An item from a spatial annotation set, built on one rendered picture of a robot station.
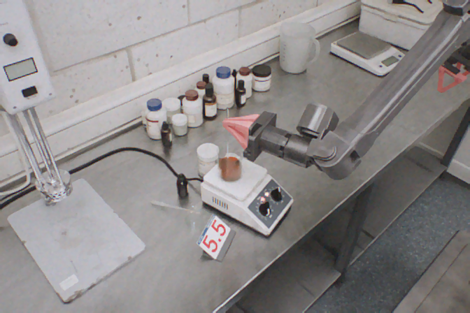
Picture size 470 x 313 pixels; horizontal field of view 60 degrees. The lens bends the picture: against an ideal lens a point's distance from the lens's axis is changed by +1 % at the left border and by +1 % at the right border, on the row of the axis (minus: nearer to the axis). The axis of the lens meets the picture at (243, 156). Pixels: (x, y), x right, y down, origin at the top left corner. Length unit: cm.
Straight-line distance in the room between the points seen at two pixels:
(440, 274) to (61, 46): 134
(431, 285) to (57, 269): 112
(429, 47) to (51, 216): 90
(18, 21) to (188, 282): 59
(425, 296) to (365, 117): 84
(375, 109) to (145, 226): 59
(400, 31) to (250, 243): 119
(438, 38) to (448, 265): 94
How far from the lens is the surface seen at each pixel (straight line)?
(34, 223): 110
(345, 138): 76
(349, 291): 185
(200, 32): 140
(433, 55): 83
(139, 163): 118
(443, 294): 152
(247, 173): 101
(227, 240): 98
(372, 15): 190
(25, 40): 69
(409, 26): 184
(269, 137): 81
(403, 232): 211
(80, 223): 106
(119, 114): 128
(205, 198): 103
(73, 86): 122
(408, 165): 234
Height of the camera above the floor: 155
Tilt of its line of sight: 42 degrees down
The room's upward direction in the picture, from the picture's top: 3 degrees clockwise
